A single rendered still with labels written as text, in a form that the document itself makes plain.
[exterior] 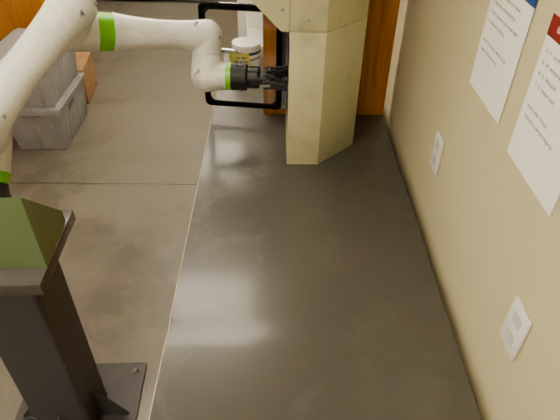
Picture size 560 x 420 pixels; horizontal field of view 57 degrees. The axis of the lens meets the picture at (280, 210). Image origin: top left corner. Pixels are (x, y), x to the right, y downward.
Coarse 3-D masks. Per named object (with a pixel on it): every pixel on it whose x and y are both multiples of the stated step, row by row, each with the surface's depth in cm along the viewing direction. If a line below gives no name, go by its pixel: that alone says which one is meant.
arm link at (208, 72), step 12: (192, 60) 173; (204, 60) 171; (216, 60) 172; (192, 72) 174; (204, 72) 172; (216, 72) 172; (228, 72) 172; (204, 84) 173; (216, 84) 174; (228, 84) 174
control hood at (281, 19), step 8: (256, 0) 147; (264, 0) 147; (272, 0) 147; (280, 0) 147; (288, 0) 147; (264, 8) 148; (272, 8) 148; (280, 8) 148; (288, 8) 148; (272, 16) 150; (280, 16) 150; (288, 16) 150; (280, 24) 151; (288, 24) 151
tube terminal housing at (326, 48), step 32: (320, 0) 147; (352, 0) 154; (320, 32) 153; (352, 32) 162; (320, 64) 159; (352, 64) 170; (288, 96) 166; (320, 96) 166; (352, 96) 178; (288, 128) 173; (320, 128) 173; (352, 128) 188; (288, 160) 181; (320, 160) 182
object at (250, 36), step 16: (208, 16) 183; (224, 16) 182; (240, 16) 182; (256, 16) 181; (224, 32) 186; (240, 32) 186; (256, 32) 185; (272, 32) 184; (224, 48) 190; (240, 48) 189; (256, 48) 188; (272, 48) 188; (256, 64) 192; (272, 64) 191; (224, 96) 202; (240, 96) 201; (256, 96) 200; (272, 96) 200
